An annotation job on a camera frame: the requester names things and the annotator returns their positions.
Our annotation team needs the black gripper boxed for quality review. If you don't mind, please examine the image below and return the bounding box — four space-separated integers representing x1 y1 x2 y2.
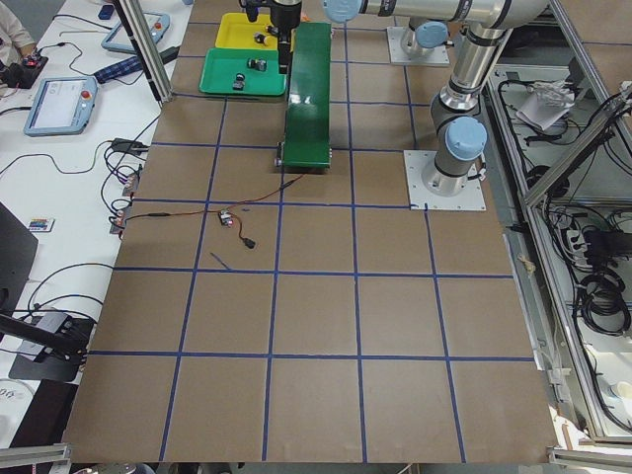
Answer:
239 0 302 74

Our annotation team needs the green push button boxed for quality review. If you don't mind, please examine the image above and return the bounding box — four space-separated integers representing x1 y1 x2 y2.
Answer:
247 58 268 72

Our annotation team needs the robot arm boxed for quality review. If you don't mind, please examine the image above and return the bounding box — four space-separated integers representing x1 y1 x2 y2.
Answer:
239 1 447 74
323 0 547 198

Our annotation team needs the green plastic tray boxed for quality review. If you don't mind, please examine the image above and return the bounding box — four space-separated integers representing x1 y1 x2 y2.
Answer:
198 47 287 97

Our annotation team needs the yellow plastic tray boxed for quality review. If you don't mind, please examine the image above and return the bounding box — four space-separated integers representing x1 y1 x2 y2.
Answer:
215 13 277 50

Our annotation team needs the green conveyor belt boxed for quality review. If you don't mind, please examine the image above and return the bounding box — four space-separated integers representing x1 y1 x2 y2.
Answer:
278 22 332 173

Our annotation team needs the black power adapter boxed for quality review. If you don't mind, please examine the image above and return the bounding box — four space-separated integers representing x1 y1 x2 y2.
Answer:
160 46 180 64

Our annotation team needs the teach pendant far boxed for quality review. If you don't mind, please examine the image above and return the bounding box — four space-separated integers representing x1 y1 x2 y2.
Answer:
101 10 172 54

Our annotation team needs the teach pendant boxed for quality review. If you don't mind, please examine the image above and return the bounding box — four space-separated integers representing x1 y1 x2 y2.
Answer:
24 76 98 137
101 10 172 54

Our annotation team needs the folded blue umbrella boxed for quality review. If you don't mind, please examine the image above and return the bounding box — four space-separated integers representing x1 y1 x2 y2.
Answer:
93 56 143 84

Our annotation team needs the small green circuit board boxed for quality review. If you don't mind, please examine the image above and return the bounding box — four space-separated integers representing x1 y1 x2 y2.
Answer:
218 209 234 227

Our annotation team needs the teach pendant near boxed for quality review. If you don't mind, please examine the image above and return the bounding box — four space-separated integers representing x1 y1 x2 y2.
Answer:
24 76 98 137

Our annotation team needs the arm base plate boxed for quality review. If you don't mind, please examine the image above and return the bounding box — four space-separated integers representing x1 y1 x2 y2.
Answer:
386 27 450 67
403 150 486 211

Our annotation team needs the aluminium frame post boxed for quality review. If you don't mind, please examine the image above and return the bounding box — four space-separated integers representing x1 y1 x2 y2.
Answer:
113 0 173 104

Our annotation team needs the red black power cable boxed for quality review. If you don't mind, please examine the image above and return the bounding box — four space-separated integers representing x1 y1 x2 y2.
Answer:
111 173 306 243

